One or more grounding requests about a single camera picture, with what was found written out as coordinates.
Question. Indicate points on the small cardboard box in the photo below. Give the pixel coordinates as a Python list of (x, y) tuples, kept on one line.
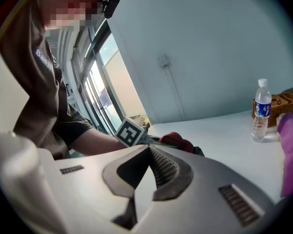
[(142, 121)]

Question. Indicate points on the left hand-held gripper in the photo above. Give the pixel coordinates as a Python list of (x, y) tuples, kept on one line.
[(129, 134)]

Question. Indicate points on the person's left forearm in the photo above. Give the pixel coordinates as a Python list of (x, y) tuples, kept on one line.
[(97, 142)]

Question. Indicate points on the white wall outlet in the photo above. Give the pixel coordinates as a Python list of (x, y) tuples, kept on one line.
[(163, 60)]

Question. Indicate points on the person's dark brown shirt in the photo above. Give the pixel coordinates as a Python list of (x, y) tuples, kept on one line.
[(39, 86)]

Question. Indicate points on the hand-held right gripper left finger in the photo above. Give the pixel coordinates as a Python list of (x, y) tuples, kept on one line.
[(88, 186)]

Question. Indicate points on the black head-worn camera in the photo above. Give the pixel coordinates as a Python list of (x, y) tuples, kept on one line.
[(111, 5)]

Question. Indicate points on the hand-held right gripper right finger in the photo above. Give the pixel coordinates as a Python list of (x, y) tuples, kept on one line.
[(205, 199)]

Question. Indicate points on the clear water bottle blue label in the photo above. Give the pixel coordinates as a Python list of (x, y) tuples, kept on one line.
[(260, 111)]

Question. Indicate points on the paper notice on window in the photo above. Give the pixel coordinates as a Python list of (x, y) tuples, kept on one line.
[(105, 97)]

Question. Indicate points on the brown wicker basket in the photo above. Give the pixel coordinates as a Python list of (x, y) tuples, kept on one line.
[(282, 106)]

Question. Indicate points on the dark window frame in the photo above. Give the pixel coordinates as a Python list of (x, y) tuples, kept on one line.
[(97, 77)]

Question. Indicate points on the person's face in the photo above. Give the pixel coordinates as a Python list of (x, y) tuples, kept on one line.
[(70, 6)]

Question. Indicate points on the brown cloth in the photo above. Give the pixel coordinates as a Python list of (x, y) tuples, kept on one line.
[(177, 140)]

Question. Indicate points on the purple cloth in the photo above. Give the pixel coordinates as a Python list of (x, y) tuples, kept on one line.
[(291, 152)]

